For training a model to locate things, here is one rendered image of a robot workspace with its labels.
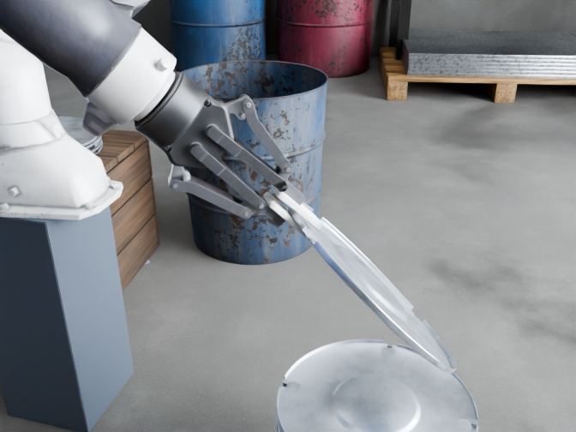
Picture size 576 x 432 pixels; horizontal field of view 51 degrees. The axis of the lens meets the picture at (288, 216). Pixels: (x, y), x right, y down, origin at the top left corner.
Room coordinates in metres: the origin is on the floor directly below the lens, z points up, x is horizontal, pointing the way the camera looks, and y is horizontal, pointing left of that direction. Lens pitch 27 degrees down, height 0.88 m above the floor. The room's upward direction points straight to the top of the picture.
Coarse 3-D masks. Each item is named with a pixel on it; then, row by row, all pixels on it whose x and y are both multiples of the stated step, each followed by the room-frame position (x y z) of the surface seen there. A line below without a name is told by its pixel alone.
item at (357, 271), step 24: (336, 240) 0.73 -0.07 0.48; (336, 264) 0.54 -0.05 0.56; (360, 264) 0.66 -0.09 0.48; (360, 288) 0.52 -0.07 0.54; (384, 288) 0.65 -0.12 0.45; (384, 312) 0.54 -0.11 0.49; (408, 312) 0.68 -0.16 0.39; (408, 336) 0.50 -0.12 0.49; (432, 336) 0.66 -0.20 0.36; (432, 360) 0.51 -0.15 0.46
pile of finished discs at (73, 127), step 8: (64, 120) 1.55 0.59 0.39; (72, 120) 1.55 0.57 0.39; (80, 120) 1.55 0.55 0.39; (64, 128) 1.48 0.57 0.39; (72, 128) 1.48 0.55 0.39; (80, 128) 1.48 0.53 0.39; (72, 136) 1.42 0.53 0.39; (80, 136) 1.42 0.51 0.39; (88, 136) 1.42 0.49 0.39; (88, 144) 1.39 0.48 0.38; (96, 144) 1.40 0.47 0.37; (96, 152) 1.40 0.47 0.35
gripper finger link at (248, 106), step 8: (240, 96) 0.63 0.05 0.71; (248, 104) 0.61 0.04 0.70; (248, 112) 0.61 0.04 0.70; (248, 120) 0.61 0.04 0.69; (256, 120) 0.61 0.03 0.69; (256, 128) 0.61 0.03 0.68; (264, 128) 0.61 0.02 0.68; (264, 136) 0.61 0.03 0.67; (264, 144) 0.61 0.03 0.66; (272, 144) 0.62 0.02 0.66; (272, 152) 0.62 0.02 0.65; (280, 152) 0.62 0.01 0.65; (280, 160) 0.62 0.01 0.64; (280, 168) 0.62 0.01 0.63; (288, 168) 0.62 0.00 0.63
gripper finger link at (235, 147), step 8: (208, 128) 0.60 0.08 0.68; (216, 128) 0.60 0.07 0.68; (208, 136) 0.59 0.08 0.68; (216, 136) 0.59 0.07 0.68; (224, 136) 0.60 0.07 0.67; (224, 144) 0.60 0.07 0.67; (232, 144) 0.60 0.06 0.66; (240, 144) 0.62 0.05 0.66; (232, 152) 0.60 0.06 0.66; (240, 152) 0.61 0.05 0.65; (248, 152) 0.61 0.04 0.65; (248, 160) 0.61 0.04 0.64; (256, 160) 0.61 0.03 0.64; (256, 168) 0.61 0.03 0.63; (264, 168) 0.61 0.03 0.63; (272, 168) 0.63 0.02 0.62; (264, 176) 0.61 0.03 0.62; (272, 176) 0.61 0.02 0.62; (280, 184) 0.61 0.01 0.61
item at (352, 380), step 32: (320, 352) 0.78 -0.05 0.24; (352, 352) 0.78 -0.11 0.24; (416, 352) 0.78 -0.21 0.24; (320, 384) 0.71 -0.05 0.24; (352, 384) 0.70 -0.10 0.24; (384, 384) 0.70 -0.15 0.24; (416, 384) 0.71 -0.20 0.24; (448, 384) 0.71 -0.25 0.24; (288, 416) 0.64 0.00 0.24; (320, 416) 0.64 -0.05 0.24; (352, 416) 0.64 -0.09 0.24; (384, 416) 0.64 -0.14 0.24; (416, 416) 0.64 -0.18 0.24; (448, 416) 0.64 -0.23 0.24
